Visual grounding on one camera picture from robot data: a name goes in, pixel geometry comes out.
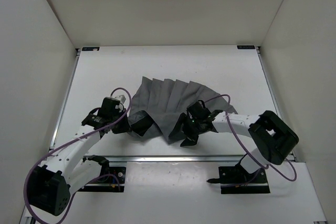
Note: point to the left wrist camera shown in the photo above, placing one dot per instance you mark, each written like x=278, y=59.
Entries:
x=112, y=107

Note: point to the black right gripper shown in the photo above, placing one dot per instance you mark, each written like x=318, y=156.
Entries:
x=191, y=138

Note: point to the right corner label sticker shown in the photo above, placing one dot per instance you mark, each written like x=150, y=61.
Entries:
x=245, y=47

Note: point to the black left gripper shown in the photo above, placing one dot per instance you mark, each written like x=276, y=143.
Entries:
x=125, y=127

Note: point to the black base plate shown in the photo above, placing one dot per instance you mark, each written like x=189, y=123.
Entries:
x=235, y=180
x=113, y=180

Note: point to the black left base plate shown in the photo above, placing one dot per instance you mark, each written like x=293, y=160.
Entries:
x=113, y=180

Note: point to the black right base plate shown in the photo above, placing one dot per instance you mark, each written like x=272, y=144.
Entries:
x=235, y=180

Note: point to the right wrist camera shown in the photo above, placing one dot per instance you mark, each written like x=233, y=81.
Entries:
x=198, y=110

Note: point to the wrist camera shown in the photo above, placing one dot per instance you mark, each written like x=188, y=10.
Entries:
x=112, y=107
x=198, y=110

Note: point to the grey pleated skirt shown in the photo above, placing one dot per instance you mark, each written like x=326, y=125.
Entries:
x=158, y=104

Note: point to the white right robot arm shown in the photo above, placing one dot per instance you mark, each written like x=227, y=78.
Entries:
x=273, y=138

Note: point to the corner label sticker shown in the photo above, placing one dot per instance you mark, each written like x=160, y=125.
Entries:
x=245, y=47
x=90, y=49

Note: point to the left corner label sticker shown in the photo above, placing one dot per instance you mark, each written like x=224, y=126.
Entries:
x=90, y=49

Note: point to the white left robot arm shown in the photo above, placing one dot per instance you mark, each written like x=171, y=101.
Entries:
x=52, y=183

